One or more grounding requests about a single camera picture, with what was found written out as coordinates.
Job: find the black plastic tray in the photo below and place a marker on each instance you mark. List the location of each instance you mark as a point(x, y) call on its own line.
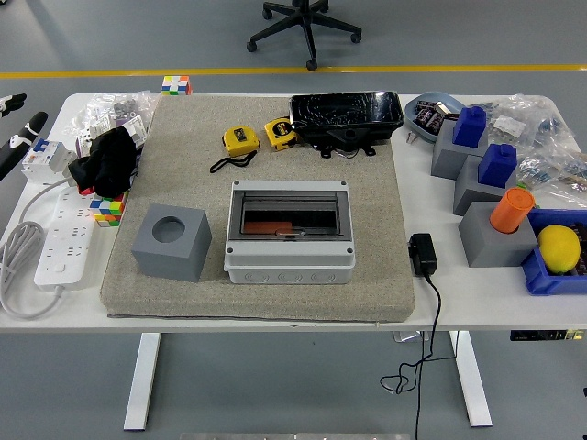
point(344, 110)

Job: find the grey plastic junction box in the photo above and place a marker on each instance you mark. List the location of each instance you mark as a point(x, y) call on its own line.
point(289, 259)

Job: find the blue-grey shallow bowl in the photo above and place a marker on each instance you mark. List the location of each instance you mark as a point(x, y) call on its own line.
point(428, 97)

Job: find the white power strip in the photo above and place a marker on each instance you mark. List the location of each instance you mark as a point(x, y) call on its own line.
point(64, 247)

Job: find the black table control panel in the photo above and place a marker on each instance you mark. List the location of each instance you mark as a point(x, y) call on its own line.
point(541, 335)

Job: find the small silver metal piece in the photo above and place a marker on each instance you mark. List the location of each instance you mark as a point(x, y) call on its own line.
point(442, 107)

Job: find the colourful puzzle cube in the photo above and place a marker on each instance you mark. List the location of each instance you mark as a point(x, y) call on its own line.
point(107, 208)
point(176, 85)

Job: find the white table leg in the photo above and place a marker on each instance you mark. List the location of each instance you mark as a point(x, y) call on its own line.
point(472, 380)
point(142, 380)

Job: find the small green object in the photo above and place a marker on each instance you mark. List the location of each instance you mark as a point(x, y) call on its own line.
point(523, 186)

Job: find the yellow tape measure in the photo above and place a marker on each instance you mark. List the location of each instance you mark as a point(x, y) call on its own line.
point(238, 139)
point(277, 133)

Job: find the orange cylinder battery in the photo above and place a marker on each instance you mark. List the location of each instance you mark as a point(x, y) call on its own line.
point(511, 208)
point(266, 227)

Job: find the transparent hinged box lid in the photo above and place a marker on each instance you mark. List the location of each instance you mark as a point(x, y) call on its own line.
point(293, 201)

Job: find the clear bag of parts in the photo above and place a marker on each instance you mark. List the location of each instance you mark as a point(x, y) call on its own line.
point(527, 119)
point(105, 105)
point(559, 174)

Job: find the beige fabric mat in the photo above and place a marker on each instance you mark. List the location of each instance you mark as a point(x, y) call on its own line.
point(192, 119)

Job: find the black office chair base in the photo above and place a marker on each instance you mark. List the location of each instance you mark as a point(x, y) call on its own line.
point(305, 27)

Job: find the black cloth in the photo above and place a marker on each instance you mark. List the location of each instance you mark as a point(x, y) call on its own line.
point(110, 160)

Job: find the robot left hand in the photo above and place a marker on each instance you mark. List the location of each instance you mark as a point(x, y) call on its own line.
point(14, 151)

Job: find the blue block battery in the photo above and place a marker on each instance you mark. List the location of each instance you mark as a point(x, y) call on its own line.
point(497, 165)
point(470, 126)

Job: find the blue plastic bin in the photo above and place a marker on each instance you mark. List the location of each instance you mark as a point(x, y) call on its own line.
point(539, 275)

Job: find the dark foil packet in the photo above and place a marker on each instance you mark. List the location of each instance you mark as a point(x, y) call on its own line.
point(423, 111)
point(435, 121)
point(583, 238)

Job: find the silver under-table bracket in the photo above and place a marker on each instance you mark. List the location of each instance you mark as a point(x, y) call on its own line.
point(408, 336)

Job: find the grey block with round hole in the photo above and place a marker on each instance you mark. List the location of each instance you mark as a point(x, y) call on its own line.
point(169, 261)
point(490, 247)

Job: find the yellow lemon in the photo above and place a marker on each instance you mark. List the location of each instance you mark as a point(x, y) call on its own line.
point(559, 249)

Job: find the small metal clip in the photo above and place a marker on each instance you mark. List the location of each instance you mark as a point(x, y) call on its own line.
point(411, 137)

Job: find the white circuit breaker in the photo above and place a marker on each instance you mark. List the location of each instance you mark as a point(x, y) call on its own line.
point(46, 158)

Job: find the grey block holder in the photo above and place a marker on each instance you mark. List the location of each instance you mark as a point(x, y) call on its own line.
point(465, 192)
point(447, 160)

